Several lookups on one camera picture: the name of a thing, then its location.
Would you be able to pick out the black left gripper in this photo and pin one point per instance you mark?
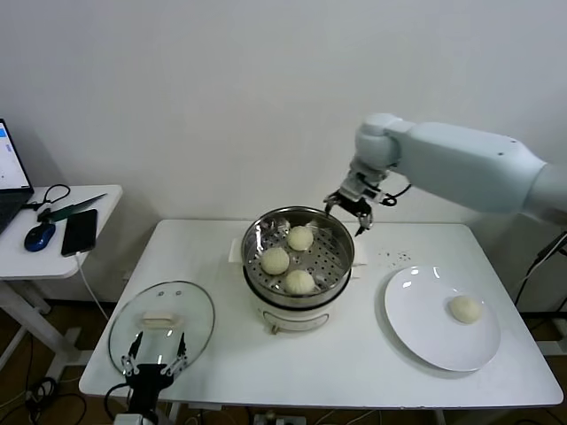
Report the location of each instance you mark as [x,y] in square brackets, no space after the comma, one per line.
[148,383]

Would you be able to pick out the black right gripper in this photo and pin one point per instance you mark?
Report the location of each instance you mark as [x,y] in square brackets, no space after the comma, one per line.
[354,203]

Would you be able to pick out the white steamed baozi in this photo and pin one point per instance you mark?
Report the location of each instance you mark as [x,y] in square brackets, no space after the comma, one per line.
[275,260]
[300,282]
[300,237]
[464,308]

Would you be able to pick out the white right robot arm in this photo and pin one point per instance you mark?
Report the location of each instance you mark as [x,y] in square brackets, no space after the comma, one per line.
[465,164]

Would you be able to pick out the perforated stainless steamer basket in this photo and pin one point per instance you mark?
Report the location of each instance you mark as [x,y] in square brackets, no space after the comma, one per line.
[346,250]

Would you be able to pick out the white electric cooker pot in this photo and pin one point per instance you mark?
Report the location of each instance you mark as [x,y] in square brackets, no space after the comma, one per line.
[292,316]

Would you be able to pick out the white round plate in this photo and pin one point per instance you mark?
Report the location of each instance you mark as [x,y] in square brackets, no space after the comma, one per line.
[421,319]

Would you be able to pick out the white power strip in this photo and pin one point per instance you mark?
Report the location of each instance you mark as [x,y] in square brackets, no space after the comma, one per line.
[274,419]

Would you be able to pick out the black smartphone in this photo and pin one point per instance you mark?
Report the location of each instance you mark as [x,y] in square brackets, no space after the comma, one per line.
[80,232]

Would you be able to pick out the white side table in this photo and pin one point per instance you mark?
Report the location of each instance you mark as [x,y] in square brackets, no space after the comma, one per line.
[44,265]

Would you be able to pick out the blue computer mouse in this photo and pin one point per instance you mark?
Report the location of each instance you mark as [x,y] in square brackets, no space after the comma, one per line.
[39,237]

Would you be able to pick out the green flat strip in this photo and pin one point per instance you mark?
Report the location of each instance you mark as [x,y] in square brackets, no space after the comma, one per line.
[73,208]

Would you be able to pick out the black open laptop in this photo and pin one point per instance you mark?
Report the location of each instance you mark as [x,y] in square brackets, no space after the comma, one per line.
[9,159]

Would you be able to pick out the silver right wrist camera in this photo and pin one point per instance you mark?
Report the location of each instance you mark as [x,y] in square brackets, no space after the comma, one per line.
[363,183]

